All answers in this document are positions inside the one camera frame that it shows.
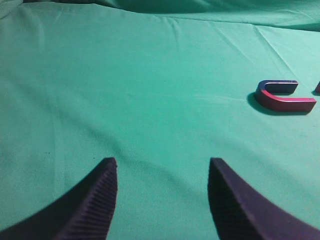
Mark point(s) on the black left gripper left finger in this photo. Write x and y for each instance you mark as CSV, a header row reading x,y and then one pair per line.
x,y
85,212

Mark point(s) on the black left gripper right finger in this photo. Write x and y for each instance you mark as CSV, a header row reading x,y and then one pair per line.
x,y
240,212

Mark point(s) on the green cloth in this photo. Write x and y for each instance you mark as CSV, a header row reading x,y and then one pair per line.
x,y
162,86

